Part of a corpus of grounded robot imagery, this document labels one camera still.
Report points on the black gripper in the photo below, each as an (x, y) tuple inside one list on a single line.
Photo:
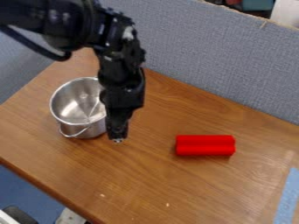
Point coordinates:
[(121, 96)]

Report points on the shiny metal pot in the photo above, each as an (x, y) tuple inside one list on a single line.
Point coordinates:
[(77, 109)]

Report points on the red rectangular block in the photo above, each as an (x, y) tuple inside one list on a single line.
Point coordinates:
[(204, 145)]

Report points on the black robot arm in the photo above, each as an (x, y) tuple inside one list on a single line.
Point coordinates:
[(56, 27)]

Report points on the grey fabric partition panel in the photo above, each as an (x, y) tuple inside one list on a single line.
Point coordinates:
[(235, 55)]

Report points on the blue tape strip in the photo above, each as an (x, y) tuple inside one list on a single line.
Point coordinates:
[(284, 213)]

